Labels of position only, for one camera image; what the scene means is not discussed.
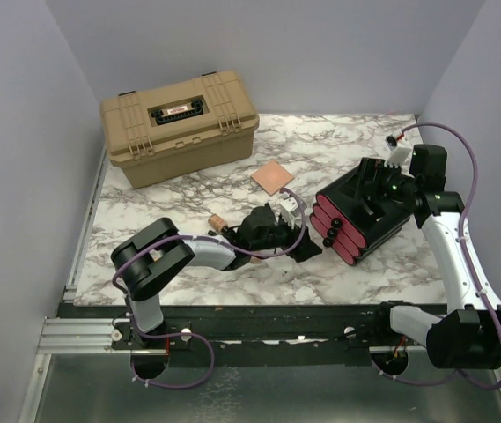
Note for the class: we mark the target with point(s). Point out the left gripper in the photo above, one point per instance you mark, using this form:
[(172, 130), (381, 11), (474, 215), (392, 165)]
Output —
[(306, 250)]

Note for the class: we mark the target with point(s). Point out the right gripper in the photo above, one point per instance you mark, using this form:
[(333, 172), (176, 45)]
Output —
[(377, 171)]

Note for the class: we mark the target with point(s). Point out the black makeup drawer organizer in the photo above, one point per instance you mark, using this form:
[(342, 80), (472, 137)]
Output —
[(341, 193)]

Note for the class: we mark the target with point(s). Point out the square copper compact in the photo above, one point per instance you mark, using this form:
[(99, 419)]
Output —
[(272, 177)]

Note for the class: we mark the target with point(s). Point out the pink top drawer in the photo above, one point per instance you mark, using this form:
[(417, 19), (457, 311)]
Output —
[(334, 213)]

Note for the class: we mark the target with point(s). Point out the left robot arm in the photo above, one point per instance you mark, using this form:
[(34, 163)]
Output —
[(148, 261)]

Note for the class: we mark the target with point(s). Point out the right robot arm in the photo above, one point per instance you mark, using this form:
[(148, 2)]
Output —
[(469, 335)]

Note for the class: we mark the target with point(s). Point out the tan plastic toolbox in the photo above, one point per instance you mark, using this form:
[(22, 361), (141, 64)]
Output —
[(158, 134)]

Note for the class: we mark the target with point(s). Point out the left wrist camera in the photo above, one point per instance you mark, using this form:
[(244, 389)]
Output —
[(290, 209)]

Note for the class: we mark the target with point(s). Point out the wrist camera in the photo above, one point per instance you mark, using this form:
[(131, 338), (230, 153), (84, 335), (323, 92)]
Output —
[(399, 150), (290, 209)]

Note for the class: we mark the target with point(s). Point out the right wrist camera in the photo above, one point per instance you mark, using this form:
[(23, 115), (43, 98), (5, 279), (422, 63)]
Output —
[(399, 150)]

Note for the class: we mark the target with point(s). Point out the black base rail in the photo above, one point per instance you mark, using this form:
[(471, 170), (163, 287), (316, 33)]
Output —
[(264, 336)]

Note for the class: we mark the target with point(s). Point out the aluminium extrusion frame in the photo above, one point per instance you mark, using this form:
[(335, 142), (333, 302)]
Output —
[(77, 376)]

